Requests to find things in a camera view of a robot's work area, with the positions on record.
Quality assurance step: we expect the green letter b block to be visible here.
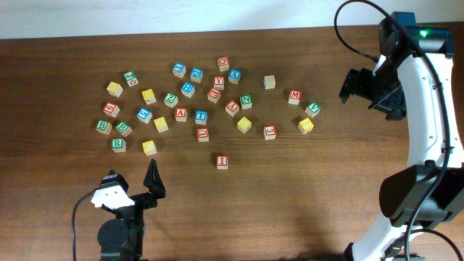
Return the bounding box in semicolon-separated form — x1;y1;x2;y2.
95;120;112;135
115;121;133;137

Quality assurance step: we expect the yellow letter S block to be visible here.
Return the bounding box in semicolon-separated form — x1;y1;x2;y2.
298;117;314;134

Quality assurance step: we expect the blue letter T block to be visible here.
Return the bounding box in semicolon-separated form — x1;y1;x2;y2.
194;110;207;125

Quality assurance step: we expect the blue letter D block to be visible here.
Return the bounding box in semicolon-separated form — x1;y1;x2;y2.
190;68;204;83

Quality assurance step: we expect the green letter Z block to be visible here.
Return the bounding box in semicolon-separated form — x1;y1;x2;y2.
163;93;178;108

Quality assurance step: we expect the red letter I block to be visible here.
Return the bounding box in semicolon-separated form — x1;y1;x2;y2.
216;155;229;170

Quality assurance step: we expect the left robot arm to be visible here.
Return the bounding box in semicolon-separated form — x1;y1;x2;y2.
91;159;166;261

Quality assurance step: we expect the blue letter X block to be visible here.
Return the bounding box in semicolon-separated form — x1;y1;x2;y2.
228;69;241;84

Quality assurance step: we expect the green letter R block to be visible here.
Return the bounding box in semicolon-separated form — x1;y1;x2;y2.
111;138;127;153

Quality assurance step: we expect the red letter Y block lower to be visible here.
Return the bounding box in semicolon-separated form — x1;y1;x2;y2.
225;100;240;117

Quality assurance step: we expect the blue letter H block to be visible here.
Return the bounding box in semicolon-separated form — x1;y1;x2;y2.
181;82;195;98

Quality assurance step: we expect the yellow block upper middle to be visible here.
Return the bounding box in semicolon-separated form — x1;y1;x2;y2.
141;88;157;104

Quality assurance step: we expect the red letter y block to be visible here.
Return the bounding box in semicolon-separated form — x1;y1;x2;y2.
225;100;240;117
213;76;225;90

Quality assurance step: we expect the yellow letter C block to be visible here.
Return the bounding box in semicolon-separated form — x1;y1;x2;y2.
142;140;157;156

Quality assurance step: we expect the red letter E block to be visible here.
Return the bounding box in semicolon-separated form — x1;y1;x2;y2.
207;88;221;104

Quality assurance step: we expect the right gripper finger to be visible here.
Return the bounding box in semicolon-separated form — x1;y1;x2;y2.
368;95;392;110
339;69;360;104

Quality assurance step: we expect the red letter M block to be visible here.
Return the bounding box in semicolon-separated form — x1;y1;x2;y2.
289;90;302;105

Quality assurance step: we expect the green letter J block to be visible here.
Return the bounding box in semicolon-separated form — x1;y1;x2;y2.
123;71;138;87

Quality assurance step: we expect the yellow block centre right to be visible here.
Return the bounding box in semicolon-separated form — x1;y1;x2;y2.
237;117;252;133

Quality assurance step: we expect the green letter V block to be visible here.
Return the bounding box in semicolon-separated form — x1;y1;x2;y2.
305;102;321;117

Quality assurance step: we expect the green letter N block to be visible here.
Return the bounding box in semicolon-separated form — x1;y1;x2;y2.
240;94;252;109

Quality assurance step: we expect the green letter B block left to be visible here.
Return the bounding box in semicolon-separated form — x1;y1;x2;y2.
95;120;112;135

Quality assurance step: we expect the red number 3 block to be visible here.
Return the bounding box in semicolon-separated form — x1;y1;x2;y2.
263;125;277;140

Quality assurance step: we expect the yellow block middle left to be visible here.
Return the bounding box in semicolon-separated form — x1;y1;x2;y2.
154;117;169;133

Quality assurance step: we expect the red letter U block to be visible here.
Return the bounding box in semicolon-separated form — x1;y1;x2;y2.
196;128;210;142

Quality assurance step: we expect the red letter A block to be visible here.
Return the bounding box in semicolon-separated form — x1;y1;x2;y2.
175;107;188;122

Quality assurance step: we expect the red letter C block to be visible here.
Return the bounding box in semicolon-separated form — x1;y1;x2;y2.
217;57;230;72

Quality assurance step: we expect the yellow block far left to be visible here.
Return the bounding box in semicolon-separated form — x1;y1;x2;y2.
107;81;123;97

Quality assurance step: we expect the green letter B block right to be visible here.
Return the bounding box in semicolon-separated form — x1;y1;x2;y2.
115;121;133;137

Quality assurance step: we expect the blue number 5 block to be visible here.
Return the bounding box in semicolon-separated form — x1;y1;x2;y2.
136;108;153;124

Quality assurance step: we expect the red number 9 block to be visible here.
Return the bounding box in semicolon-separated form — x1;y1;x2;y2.
102;102;120;117

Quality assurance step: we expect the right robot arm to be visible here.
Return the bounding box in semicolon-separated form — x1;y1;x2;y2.
339;12;463;260

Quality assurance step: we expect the red letter Y block upper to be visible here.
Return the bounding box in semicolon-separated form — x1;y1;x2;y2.
213;76;225;90

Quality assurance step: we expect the plain wooden block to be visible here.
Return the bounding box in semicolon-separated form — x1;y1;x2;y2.
263;75;276;90

